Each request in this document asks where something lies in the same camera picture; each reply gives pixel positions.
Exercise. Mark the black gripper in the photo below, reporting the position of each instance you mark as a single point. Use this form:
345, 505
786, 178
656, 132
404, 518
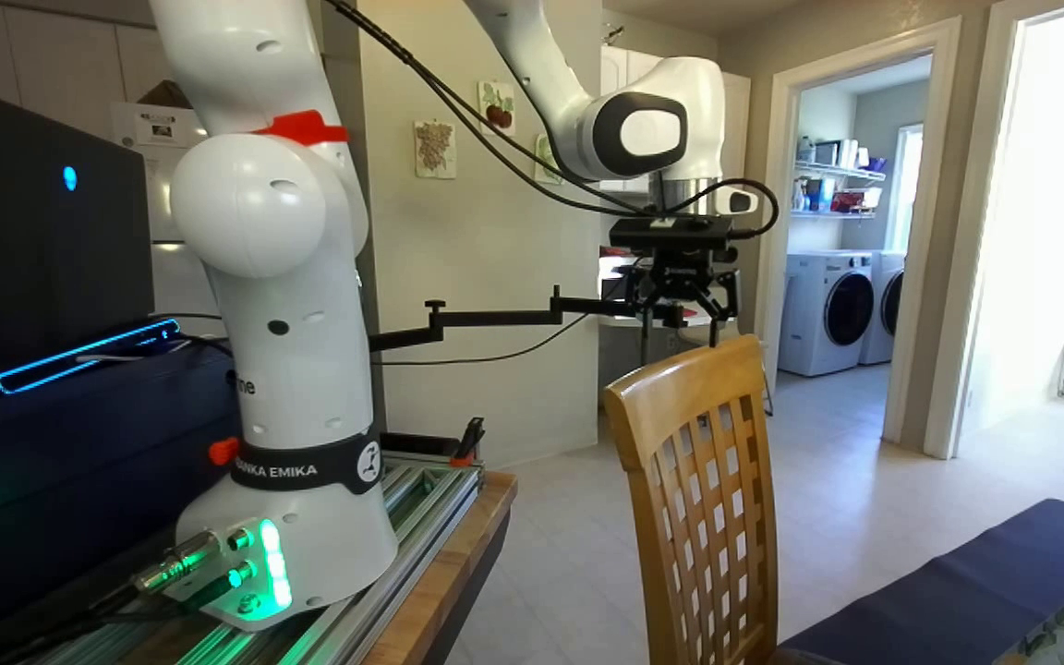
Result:
685, 268

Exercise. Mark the light wooden lattice-back chair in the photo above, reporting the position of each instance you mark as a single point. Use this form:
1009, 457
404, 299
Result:
681, 408

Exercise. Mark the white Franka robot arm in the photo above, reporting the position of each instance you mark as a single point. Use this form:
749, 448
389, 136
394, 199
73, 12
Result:
286, 307

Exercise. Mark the laundry room shelf with items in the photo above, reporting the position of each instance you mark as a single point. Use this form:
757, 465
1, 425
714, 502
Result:
841, 173

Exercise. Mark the black clamp orange tip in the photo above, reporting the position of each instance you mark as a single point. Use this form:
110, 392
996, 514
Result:
463, 444

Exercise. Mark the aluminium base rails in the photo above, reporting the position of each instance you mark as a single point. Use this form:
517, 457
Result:
422, 492

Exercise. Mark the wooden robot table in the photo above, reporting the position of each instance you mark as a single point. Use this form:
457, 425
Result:
461, 568

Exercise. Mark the large dark blue laptop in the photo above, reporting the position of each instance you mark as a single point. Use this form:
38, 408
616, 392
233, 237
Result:
963, 593

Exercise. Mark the white printed box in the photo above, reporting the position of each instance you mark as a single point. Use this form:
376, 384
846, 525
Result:
156, 132

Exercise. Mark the dark case with blue strip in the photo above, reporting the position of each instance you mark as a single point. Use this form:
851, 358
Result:
63, 467

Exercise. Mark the black computer tower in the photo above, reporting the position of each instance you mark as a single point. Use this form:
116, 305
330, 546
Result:
38, 233

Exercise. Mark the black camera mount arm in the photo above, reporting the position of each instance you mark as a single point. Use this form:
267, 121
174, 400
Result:
495, 319

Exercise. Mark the white door frame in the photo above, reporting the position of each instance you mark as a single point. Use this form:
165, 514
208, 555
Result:
996, 185
942, 244

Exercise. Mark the cherry wall picture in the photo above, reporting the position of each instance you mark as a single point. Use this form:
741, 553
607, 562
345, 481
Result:
495, 109

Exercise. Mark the flower wall picture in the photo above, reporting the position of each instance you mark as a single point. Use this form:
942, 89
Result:
435, 151

